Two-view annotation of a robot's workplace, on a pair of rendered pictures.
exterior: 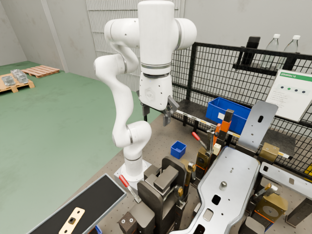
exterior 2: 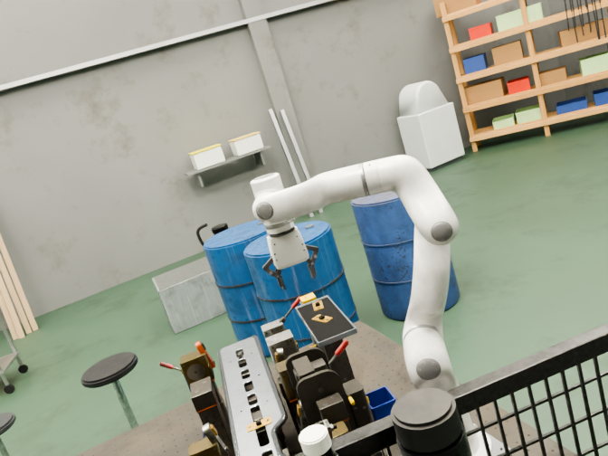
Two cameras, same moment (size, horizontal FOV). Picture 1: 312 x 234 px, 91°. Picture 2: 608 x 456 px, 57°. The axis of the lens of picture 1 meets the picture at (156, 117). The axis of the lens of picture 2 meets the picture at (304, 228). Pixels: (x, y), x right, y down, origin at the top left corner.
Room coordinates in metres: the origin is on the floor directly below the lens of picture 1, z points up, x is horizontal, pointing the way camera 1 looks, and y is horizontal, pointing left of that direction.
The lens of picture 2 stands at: (1.46, -1.12, 1.97)
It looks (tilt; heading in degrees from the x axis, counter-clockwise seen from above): 14 degrees down; 130
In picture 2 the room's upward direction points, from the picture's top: 18 degrees counter-clockwise
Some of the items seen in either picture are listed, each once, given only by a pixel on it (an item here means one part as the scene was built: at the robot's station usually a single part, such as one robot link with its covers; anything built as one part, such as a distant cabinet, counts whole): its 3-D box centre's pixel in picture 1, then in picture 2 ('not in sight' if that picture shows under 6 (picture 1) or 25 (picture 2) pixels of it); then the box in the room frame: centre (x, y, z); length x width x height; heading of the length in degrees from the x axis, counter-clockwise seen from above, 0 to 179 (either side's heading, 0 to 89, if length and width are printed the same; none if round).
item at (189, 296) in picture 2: not in sight; (202, 266); (-3.08, 2.46, 0.49); 1.03 x 0.84 x 0.99; 58
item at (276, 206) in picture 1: (263, 218); not in sight; (0.35, -0.55, 0.87); 0.12 x 0.07 x 0.35; 49
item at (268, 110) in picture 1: (255, 126); not in sight; (0.73, -0.60, 1.17); 0.12 x 0.01 x 0.34; 49
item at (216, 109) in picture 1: (229, 114); not in sight; (0.99, -0.57, 1.09); 0.30 x 0.17 x 0.13; 40
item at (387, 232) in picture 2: not in sight; (405, 246); (-0.73, 2.61, 0.50); 0.67 x 0.67 x 1.00
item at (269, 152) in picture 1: (259, 167); not in sight; (0.66, -0.70, 0.88); 0.08 x 0.08 x 0.36; 49
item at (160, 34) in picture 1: (157, 33); (270, 198); (0.43, 0.00, 1.70); 0.09 x 0.08 x 0.13; 119
